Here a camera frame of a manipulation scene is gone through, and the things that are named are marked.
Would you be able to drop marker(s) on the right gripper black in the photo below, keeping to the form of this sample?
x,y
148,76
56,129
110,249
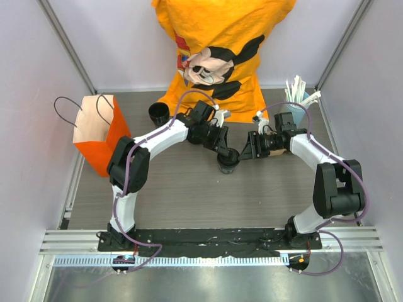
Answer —
x,y
253,148

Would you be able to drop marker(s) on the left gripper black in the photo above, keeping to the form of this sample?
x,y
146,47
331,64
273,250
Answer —
x,y
213,144

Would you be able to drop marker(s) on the black cup from stack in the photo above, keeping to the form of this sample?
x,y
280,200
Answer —
x,y
227,166

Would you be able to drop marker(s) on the orange paper bag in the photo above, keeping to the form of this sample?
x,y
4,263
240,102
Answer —
x,y
97,129

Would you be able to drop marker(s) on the black plastic cup lid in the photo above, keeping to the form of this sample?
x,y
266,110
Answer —
x,y
231,159

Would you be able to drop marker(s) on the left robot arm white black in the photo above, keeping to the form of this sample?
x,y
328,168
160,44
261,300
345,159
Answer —
x,y
129,165

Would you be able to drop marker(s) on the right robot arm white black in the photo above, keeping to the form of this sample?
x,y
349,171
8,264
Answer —
x,y
338,182

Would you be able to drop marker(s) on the lower pulp cup carrier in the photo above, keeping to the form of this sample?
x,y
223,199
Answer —
x,y
277,152

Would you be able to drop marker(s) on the black ribbed cup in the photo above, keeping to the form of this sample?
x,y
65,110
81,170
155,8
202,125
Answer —
x,y
194,139

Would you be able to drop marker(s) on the light blue straw holder cup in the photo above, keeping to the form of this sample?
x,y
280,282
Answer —
x,y
297,112

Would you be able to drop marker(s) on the black cup with lettering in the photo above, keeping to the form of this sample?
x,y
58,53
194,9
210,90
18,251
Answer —
x,y
159,114

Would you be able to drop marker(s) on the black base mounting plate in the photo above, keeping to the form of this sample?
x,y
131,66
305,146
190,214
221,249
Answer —
x,y
208,242

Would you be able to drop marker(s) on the orange cartoon mouse cloth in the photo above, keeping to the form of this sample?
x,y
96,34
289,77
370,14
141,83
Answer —
x,y
217,52

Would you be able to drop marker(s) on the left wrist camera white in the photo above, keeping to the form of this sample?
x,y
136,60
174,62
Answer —
x,y
220,116

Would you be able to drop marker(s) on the white slotted cable duct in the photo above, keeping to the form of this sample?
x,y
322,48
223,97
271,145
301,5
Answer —
x,y
123,261

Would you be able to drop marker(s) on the aluminium frame rail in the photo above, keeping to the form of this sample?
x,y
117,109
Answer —
x,y
55,23

